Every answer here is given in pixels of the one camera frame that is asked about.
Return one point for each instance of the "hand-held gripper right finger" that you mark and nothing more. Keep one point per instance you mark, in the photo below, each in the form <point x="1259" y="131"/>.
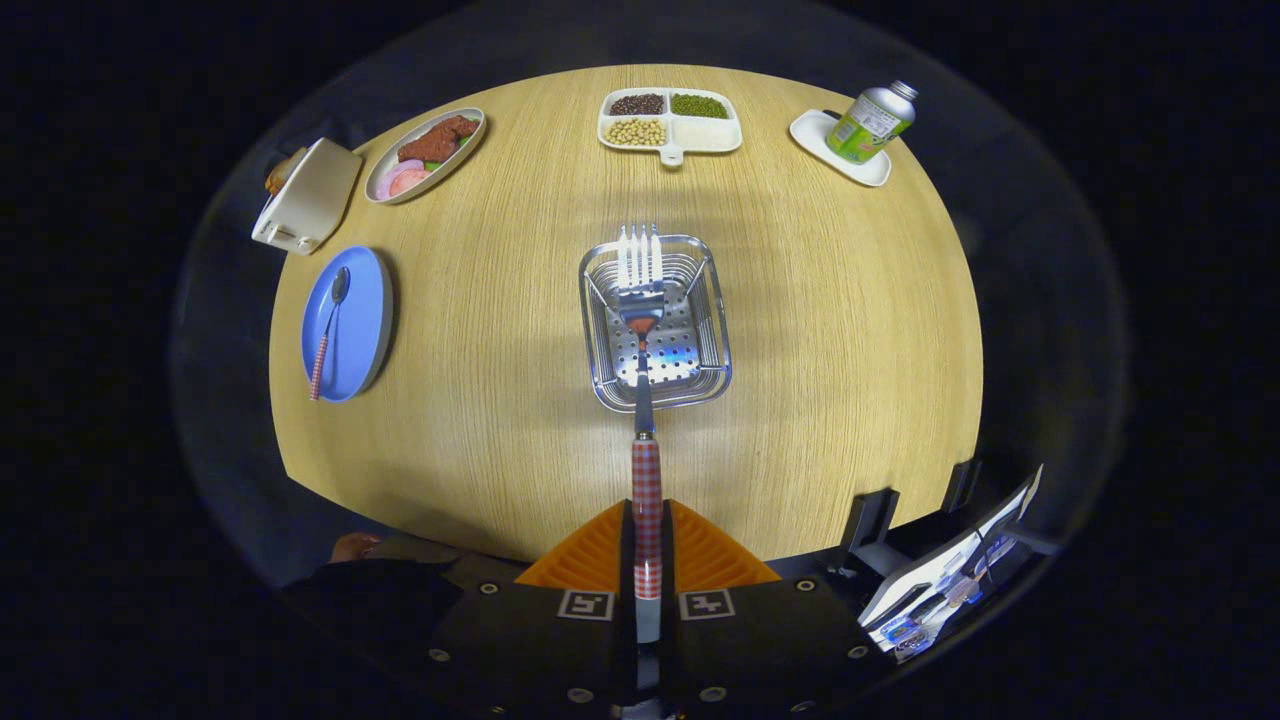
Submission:
<point x="760" y="640"/>

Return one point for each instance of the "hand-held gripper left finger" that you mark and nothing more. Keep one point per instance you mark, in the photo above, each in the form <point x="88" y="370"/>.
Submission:
<point x="530" y="640"/>

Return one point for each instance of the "tilted screen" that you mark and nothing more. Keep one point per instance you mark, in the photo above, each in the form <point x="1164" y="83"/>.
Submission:
<point x="940" y="575"/>

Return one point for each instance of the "perforated metal basket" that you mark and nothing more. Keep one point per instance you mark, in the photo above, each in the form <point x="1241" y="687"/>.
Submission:
<point x="690" y="350"/>

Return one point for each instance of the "blue round plate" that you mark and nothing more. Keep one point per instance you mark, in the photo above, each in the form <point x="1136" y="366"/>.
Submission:
<point x="365" y="320"/>

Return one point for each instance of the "pink ham slices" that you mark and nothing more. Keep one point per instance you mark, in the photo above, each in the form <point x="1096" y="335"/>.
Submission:
<point x="405" y="180"/>

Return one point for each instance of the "oval white plate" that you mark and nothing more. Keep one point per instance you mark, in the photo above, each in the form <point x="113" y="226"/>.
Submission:
<point x="447" y="168"/>

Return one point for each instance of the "white toaster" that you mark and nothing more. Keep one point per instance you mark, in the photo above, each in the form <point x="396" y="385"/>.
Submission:
<point x="310" y="195"/>

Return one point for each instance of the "brown meat slices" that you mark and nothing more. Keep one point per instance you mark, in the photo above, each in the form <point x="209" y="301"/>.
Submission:
<point x="435" y="145"/>

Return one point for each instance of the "white divided tray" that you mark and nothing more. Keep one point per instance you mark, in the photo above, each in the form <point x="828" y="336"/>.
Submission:
<point x="705" y="135"/>

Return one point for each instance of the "small white plate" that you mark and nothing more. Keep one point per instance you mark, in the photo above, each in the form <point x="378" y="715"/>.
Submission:
<point x="815" y="135"/>

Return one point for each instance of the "pile of yellow soybeans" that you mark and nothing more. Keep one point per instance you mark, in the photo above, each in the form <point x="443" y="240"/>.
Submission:
<point x="636" y="132"/>

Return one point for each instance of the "green label metal bottle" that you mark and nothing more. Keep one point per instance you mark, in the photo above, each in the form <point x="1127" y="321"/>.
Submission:
<point x="868" y="125"/>

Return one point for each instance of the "brown bread slice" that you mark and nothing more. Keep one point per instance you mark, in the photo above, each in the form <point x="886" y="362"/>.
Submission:
<point x="280" y="175"/>

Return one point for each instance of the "pile of green beans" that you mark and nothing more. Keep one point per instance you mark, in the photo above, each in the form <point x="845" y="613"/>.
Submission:
<point x="698" y="105"/>

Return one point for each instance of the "pile of red beans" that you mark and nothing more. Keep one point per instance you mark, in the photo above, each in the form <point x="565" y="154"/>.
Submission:
<point x="637" y="104"/>

